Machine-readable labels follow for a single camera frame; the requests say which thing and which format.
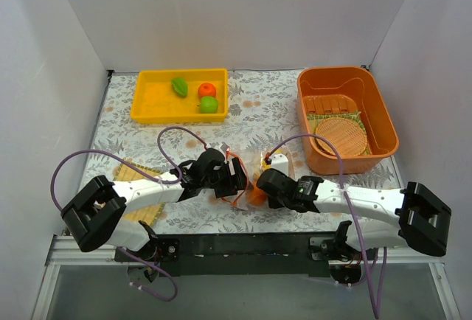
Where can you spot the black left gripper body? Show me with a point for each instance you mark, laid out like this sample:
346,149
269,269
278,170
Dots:
233,177

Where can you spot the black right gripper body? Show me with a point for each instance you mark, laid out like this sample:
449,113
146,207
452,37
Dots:
273,200

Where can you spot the orange fake tangerine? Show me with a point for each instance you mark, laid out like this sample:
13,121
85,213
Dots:
256,197
207,90

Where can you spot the clear zip top bag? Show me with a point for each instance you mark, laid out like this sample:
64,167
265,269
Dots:
250,159

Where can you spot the light green fake apple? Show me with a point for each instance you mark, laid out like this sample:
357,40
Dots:
208,105

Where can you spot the green fake pepper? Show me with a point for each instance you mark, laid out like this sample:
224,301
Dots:
179,86

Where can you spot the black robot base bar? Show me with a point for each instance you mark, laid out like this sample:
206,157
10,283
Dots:
306,253

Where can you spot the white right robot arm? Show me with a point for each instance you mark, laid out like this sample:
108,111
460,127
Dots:
413,216

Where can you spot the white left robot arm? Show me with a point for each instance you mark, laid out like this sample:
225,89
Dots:
95,215

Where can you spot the yellow fake lemon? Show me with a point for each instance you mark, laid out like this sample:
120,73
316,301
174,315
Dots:
264,166

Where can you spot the round woven bamboo basket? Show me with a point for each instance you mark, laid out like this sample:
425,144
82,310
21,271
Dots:
346,135

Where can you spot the green bamboo mat in tub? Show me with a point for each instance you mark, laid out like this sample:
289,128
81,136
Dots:
314,120

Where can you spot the yellow plastic tray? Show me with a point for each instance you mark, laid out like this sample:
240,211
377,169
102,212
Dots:
155,102

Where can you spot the orange plastic tub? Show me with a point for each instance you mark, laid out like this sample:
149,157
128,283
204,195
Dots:
359,85

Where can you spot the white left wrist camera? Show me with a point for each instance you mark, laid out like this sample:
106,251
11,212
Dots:
224,148

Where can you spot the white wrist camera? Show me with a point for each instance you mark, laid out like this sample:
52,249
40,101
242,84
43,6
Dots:
224,148
280,163

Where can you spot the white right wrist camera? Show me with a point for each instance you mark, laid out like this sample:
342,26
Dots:
280,163

